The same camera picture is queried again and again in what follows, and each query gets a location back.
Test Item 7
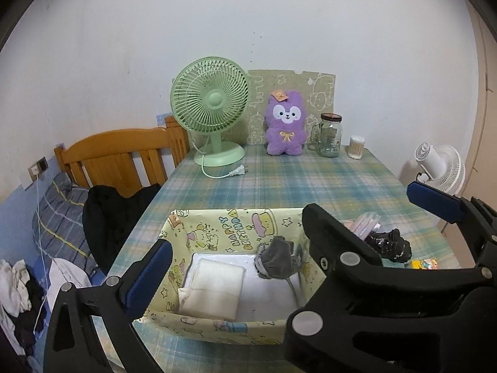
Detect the plaid tablecloth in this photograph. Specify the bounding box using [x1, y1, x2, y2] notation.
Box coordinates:
[91, 145, 472, 373]

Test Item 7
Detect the black shiny item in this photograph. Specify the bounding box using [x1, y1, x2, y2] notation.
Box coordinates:
[367, 228, 412, 264]

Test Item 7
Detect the white cloth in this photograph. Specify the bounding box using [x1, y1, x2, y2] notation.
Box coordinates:
[0, 258, 32, 317]
[178, 260, 246, 319]

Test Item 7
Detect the wall socket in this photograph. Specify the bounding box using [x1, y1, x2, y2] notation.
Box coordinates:
[29, 156, 49, 181]

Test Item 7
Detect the glass jar mug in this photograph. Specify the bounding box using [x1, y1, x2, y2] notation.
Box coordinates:
[308, 113, 343, 159]

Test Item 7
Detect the cartoon print storage box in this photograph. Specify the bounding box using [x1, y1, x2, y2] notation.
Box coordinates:
[132, 208, 331, 346]

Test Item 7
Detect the green fan power cable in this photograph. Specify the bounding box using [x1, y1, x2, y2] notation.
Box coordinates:
[189, 142, 249, 180]

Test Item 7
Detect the white crumpled cloth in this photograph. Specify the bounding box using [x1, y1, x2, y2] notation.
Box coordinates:
[0, 258, 32, 317]

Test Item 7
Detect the purple plush toy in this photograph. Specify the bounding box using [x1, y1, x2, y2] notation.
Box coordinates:
[264, 89, 310, 157]

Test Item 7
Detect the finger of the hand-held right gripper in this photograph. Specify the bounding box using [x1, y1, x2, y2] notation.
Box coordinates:
[406, 182, 497, 267]
[285, 203, 497, 373]

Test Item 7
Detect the blue plaid pillow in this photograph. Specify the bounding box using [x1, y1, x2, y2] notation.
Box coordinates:
[33, 172, 98, 280]

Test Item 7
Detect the grey cloth garment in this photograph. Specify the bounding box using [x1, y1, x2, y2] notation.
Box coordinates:
[254, 236, 307, 280]

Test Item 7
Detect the cotton swab container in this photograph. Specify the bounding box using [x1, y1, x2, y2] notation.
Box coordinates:
[347, 135, 366, 160]

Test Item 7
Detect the wooden bed headboard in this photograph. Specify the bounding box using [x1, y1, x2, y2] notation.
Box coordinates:
[54, 116, 191, 199]

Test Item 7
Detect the clear plastic packet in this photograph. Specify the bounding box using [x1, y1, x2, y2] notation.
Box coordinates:
[342, 212, 383, 242]

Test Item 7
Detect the dark clothes pile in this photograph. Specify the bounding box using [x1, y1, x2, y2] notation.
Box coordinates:
[0, 280, 49, 358]

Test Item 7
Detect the white shirt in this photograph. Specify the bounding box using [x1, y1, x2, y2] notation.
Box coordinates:
[48, 257, 96, 311]

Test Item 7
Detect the black jacket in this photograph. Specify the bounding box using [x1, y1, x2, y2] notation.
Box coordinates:
[83, 184, 162, 276]

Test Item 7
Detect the white charging cable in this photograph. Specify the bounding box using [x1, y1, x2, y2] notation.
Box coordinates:
[33, 171, 53, 335]

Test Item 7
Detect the green desk fan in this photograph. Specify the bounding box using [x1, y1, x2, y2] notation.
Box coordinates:
[170, 57, 250, 168]

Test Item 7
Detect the white standing fan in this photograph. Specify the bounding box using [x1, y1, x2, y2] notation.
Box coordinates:
[412, 143, 467, 197]

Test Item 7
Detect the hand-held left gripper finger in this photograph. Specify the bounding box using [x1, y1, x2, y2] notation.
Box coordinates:
[43, 239, 173, 373]

